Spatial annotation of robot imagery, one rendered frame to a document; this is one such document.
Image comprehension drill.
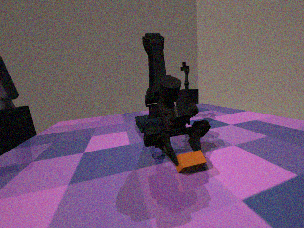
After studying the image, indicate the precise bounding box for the orange block with dark square face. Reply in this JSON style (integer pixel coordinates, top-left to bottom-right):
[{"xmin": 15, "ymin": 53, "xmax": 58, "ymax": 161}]
[{"xmin": 176, "ymin": 150, "xmax": 206, "ymax": 173}]

